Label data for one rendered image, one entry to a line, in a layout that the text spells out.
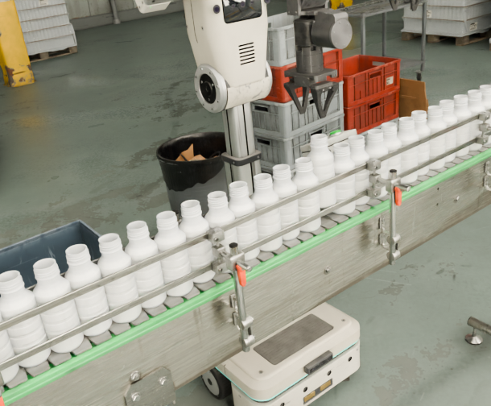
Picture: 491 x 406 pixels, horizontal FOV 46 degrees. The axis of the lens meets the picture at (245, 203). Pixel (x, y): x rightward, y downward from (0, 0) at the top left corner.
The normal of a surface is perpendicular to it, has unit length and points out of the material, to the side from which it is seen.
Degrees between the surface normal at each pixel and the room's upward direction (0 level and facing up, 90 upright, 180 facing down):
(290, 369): 31
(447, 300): 0
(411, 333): 0
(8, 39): 90
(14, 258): 90
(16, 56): 90
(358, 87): 90
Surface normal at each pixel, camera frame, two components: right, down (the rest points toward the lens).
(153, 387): 0.61, 0.29
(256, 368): -0.10, -0.90
